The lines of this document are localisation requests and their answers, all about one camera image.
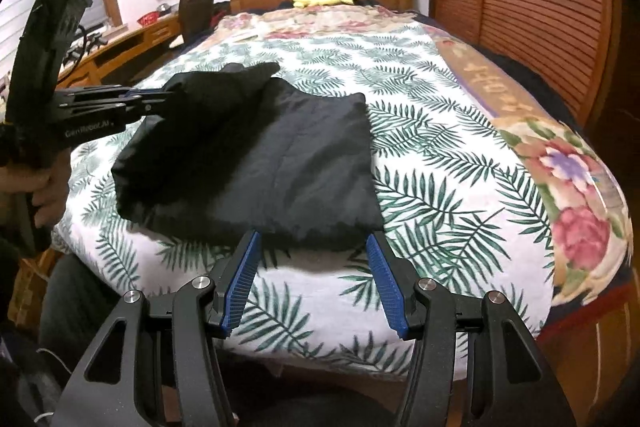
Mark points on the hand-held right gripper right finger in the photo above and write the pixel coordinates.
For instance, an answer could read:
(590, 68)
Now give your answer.
(384, 272)

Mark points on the black jacket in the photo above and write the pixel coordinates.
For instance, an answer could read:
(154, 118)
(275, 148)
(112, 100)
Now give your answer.
(260, 157)

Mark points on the person's dark trousers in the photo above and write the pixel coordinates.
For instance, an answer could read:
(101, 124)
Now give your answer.
(80, 307)

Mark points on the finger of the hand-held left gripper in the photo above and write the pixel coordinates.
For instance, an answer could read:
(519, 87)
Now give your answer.
(115, 94)
(115, 111)

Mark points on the red desk item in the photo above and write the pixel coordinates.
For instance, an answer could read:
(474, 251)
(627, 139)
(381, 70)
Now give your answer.
(148, 19)

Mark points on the fern print blanket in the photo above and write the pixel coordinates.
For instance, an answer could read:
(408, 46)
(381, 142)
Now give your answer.
(440, 187)

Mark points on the wooden bed side rail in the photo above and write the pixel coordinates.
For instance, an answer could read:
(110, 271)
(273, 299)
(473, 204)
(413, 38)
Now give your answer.
(585, 347)

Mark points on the wooden desk cabinet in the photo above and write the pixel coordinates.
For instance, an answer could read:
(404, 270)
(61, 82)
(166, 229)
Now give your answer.
(145, 44)

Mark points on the dark brown chair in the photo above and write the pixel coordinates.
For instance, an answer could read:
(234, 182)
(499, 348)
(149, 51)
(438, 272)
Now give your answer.
(197, 14)

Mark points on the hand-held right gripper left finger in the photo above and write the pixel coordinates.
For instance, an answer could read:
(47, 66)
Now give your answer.
(245, 272)

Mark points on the person's left hand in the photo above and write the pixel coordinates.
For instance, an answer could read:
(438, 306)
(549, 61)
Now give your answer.
(52, 192)

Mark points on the floral quilt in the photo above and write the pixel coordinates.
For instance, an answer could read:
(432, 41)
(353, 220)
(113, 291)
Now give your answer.
(560, 167)

